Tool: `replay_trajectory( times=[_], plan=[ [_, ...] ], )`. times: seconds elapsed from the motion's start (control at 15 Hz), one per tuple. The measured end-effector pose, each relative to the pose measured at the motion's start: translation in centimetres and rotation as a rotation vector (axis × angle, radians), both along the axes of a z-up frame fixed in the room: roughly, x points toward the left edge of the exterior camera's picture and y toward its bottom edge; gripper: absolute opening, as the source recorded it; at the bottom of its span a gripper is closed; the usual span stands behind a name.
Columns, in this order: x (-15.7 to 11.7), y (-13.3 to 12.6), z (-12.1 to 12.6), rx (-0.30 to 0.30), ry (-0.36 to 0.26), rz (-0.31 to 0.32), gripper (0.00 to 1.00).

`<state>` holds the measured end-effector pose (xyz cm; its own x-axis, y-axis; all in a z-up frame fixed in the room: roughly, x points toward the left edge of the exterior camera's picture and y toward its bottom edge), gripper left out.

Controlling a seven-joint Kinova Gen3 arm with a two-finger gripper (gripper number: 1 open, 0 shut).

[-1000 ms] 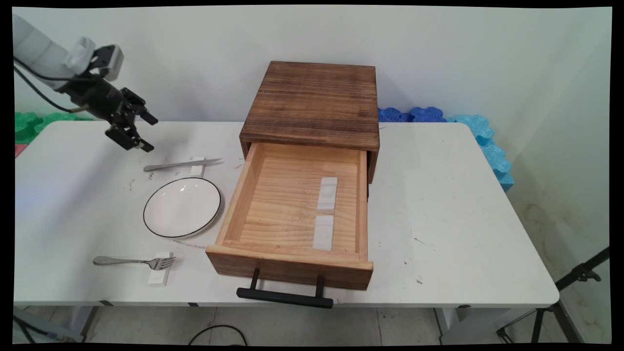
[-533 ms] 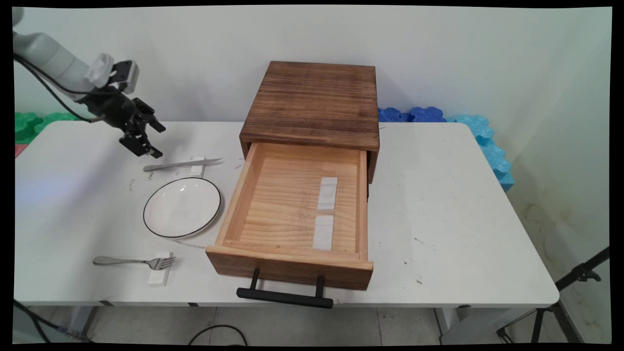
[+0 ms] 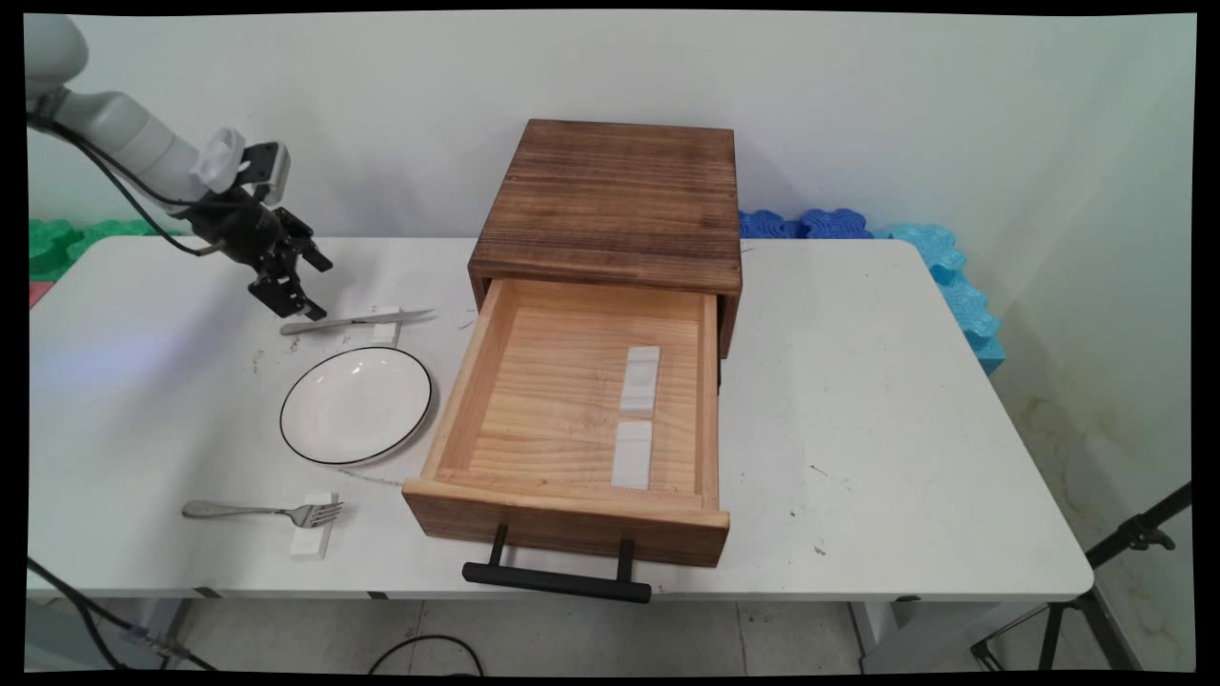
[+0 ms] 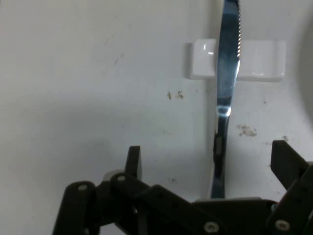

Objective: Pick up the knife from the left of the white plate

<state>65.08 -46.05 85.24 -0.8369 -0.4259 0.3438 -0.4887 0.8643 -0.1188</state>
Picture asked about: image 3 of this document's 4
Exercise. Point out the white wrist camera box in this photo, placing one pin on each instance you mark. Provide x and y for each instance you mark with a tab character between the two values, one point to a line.
272	171

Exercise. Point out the white plate with black rim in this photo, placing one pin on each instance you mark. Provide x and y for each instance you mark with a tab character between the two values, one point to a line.
357	405

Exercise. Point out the white ceramic cutlery rest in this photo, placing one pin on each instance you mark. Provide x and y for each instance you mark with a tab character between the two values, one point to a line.
310	545
640	381
632	457
384	333

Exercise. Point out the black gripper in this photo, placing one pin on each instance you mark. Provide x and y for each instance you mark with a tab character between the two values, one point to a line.
243	233

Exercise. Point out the white table leg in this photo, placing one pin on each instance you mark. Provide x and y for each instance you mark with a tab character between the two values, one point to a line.
162	619
905	634

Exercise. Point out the light blue foam mat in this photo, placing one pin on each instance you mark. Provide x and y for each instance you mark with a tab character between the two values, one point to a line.
963	305

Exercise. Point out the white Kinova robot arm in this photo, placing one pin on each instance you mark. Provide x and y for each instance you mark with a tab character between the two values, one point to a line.
124	133

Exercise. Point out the black tripod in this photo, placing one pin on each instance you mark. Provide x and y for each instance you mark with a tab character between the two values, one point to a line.
1134	534

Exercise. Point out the green foam mat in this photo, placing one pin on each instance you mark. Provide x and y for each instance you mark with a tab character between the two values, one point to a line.
57	243

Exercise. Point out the steel serrated table knife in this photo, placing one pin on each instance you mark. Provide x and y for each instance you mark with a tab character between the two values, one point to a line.
324	324

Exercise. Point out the light wooden drawer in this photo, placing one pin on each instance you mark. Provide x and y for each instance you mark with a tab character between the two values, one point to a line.
562	391

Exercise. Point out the red foam mat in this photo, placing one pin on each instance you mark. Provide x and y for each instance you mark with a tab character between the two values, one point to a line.
38	292

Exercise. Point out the steel fork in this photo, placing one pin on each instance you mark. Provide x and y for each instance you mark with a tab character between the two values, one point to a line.
219	510

